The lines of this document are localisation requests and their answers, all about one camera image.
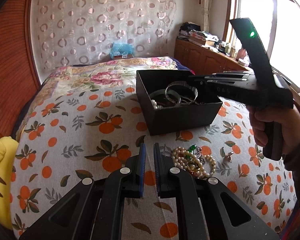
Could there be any yellow plush toy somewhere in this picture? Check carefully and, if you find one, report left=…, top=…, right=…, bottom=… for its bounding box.
left=0, top=133, right=19, bottom=231

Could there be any blue plastic bag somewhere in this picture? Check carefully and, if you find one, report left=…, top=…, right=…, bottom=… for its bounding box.
left=109, top=42, right=135, bottom=58

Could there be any window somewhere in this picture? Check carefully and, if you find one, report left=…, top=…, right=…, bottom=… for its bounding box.
left=229, top=0, right=300, bottom=92

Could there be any wooden cabinet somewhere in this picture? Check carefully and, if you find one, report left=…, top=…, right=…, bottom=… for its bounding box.
left=174, top=38, right=253, bottom=76

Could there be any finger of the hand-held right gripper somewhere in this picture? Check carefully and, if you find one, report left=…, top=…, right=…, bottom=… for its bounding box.
left=188, top=75, right=251, bottom=87
left=211, top=71, right=253, bottom=78

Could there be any black cardboard box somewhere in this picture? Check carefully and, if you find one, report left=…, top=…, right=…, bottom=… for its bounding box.
left=136, top=70, right=223, bottom=136

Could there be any pearl necklace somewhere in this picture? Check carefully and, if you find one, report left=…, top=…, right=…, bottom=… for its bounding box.
left=171, top=147, right=216, bottom=180

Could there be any circle pattern hanging cloth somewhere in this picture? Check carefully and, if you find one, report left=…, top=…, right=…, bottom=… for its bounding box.
left=32, top=0, right=177, bottom=68

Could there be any wooden slatted wardrobe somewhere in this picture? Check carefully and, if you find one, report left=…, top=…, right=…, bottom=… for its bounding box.
left=0, top=0, right=41, bottom=138

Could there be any orange fruit print bedsheet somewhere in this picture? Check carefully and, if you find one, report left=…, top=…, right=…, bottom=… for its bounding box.
left=11, top=79, right=300, bottom=240

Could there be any small silver earring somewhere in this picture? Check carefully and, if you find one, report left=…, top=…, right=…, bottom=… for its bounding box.
left=223, top=151, right=235, bottom=163

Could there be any pale window curtain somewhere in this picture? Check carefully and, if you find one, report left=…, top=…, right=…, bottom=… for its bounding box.
left=198, top=0, right=213, bottom=32

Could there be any group of small bottles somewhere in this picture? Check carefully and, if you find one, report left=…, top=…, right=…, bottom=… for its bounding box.
left=219, top=41, right=238, bottom=58

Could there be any silver bangle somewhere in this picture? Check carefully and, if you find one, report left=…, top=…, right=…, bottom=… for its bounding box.
left=165, top=81, right=199, bottom=105

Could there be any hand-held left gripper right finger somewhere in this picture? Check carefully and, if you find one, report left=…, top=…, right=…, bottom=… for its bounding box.
left=153, top=142, right=282, bottom=240

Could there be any person's right hand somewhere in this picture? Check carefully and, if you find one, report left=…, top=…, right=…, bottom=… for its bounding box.
left=249, top=105, right=300, bottom=165

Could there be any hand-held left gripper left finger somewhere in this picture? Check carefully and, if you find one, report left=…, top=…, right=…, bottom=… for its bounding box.
left=19, top=142, right=147, bottom=240

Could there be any floral blanket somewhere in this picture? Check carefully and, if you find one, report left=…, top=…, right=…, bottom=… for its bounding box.
left=41, top=56, right=196, bottom=91

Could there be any stack of books and papers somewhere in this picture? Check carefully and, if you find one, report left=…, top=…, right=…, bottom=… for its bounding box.
left=177, top=23, right=220, bottom=48

